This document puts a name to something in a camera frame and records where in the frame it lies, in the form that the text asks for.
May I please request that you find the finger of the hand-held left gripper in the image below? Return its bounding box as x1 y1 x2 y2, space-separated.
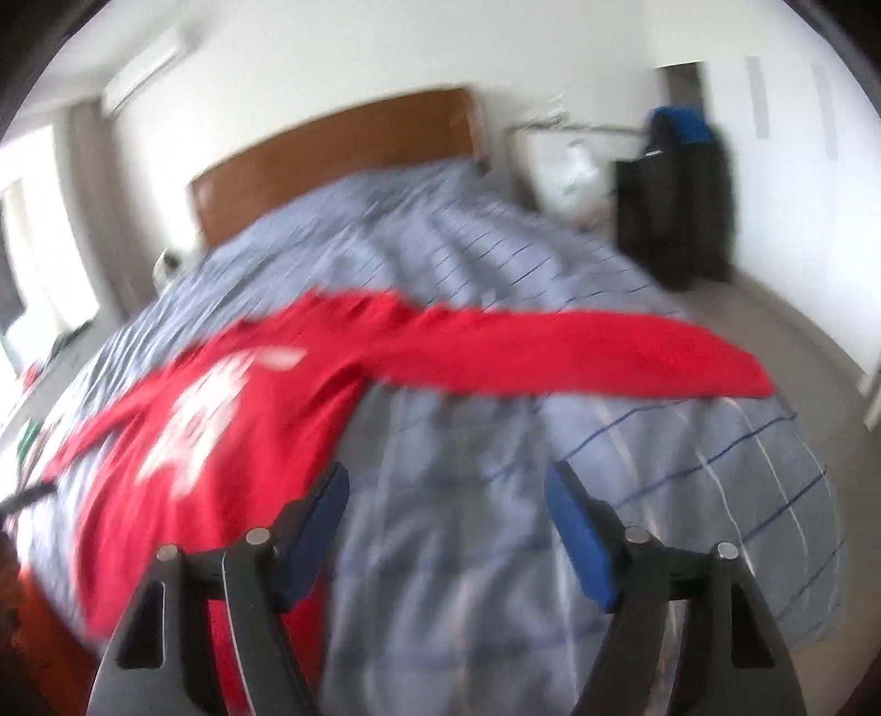
0 482 57 516

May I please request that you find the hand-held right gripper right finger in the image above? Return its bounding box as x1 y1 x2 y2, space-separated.
543 460 808 716

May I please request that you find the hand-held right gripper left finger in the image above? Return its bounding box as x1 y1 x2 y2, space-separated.
88 461 351 716

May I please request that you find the red shirt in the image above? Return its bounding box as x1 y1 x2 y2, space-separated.
41 288 775 716

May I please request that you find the bed with grey plaid duvet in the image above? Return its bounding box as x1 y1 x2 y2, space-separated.
14 157 847 716

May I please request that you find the white window bench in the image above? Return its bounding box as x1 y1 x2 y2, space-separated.
0 323 104 483

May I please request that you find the brown curtain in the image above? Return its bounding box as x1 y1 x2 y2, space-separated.
65 103 156 318

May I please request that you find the black jacket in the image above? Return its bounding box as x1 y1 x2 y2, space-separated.
614 110 734 290

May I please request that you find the white plastic bag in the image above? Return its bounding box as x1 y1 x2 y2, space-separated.
543 141 607 214

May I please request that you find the wooden headboard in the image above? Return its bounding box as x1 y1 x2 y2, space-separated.
189 86 491 249

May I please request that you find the grey bedside cabinet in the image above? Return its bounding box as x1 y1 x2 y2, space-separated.
505 117 655 228

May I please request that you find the white wardrobe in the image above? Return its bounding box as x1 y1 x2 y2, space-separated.
654 0 881 393

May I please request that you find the blue garment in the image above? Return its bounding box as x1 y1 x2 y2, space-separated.
650 106 710 145

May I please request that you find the white air conditioner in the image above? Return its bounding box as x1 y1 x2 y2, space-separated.
102 37 187 115

